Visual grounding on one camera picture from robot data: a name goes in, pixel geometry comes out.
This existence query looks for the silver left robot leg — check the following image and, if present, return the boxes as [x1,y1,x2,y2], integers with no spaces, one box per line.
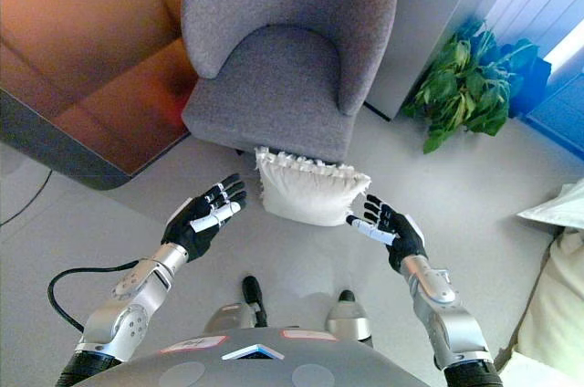
[203,275,268,333]

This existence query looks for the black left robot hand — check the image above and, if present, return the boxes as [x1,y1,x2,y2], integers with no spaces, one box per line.
[162,173,247,263]

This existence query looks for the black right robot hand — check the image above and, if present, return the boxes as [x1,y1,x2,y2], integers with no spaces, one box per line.
[345,193,429,275]

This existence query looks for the brown wooden table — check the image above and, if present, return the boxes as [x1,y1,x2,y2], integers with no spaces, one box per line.
[0,0,202,192]

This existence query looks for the green leafy plant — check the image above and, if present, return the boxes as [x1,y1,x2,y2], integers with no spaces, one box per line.
[401,16,553,155]

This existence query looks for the grey robot torso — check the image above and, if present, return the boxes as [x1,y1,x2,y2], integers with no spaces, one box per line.
[89,325,433,387]

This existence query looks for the thin black floor cable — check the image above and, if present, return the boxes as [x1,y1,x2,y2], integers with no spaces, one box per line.
[0,170,51,227]

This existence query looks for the white fringed pillow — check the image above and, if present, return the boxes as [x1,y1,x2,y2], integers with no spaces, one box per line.
[253,145,373,227]

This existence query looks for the thick black wrist cable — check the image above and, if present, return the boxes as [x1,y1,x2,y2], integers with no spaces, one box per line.
[47,258,151,333]

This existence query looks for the grey fabric armchair sofa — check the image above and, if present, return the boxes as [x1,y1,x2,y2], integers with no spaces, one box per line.
[181,0,399,164]

